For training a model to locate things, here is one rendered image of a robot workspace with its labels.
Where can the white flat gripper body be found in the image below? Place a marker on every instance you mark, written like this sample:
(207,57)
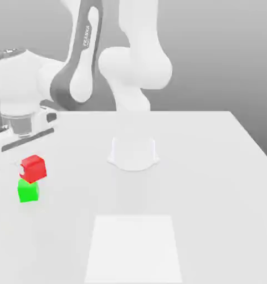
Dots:
(25,142)

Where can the small red cube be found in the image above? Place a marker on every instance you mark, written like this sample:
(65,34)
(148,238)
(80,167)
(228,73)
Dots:
(35,169)

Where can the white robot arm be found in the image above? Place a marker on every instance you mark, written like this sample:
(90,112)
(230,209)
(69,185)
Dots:
(133,66)

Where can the small green cube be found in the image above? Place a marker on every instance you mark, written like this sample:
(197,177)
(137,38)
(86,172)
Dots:
(28,192)

